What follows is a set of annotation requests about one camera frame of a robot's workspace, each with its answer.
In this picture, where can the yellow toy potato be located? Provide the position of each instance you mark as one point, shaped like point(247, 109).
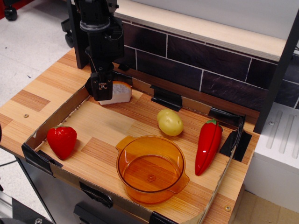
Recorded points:
point(169, 122)

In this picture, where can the light wooden shelf board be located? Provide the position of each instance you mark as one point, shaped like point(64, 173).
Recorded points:
point(228, 37)

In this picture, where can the cardboard fence with black tape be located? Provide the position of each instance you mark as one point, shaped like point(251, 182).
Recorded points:
point(85, 186)

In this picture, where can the black shelf upright right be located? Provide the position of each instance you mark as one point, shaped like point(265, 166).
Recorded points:
point(278, 76)

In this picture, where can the white grooved cabinet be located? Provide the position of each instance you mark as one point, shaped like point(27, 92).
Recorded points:
point(273, 173)

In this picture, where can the black chair caster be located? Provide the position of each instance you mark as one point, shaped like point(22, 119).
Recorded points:
point(10, 13)

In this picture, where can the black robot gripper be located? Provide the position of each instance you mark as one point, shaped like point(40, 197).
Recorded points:
point(106, 44)

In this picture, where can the white and orange toy sushi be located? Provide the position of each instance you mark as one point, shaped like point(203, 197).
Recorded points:
point(122, 92)

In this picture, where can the black caster wheel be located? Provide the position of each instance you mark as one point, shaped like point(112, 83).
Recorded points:
point(66, 27)

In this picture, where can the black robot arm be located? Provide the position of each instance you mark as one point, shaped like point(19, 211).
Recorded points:
point(96, 12)

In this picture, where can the red toy chili pepper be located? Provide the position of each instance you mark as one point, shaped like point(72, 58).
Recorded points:
point(208, 144)

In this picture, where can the orange transparent plastic pot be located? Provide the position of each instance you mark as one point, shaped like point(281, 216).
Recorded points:
point(152, 168)

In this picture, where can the black shelf upright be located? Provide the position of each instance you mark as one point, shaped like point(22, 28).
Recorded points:
point(278, 76)
point(80, 38)

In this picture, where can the red toy strawberry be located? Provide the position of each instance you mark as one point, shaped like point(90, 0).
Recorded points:
point(62, 140)

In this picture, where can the black shelf upright left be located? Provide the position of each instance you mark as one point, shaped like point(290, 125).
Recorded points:
point(80, 38)

